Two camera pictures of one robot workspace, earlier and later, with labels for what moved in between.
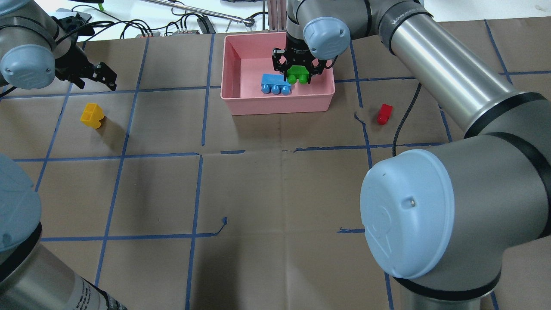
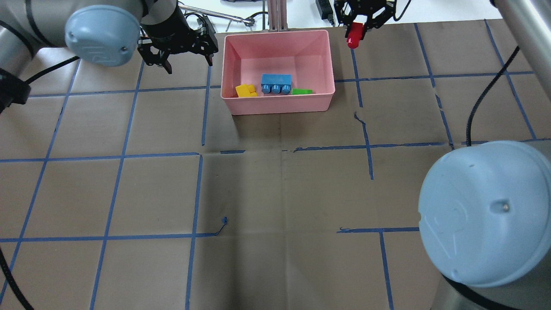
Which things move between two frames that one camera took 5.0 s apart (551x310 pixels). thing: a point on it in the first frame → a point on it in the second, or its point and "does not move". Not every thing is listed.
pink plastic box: x=246 y=57 does not move
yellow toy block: x=92 y=114 → x=246 y=90
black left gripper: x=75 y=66 → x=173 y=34
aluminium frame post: x=277 y=15 does not move
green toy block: x=298 y=72 → x=300 y=91
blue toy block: x=274 y=84 does not move
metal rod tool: x=201 y=11 does not move
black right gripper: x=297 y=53 → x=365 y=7
